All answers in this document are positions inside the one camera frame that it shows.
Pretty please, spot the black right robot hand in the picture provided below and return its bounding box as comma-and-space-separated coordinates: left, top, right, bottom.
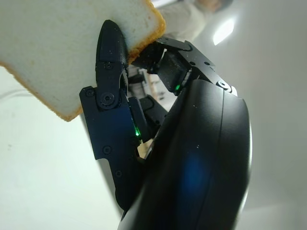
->
79, 20, 253, 230

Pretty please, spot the slice of toast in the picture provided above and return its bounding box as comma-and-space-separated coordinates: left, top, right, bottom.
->
0, 0, 166, 122

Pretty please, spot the person in cream shirt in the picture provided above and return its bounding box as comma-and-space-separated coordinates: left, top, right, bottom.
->
153, 0, 235, 42

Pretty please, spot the bright ceiling light panel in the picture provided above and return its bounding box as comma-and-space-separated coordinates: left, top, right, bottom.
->
213, 18, 235, 46

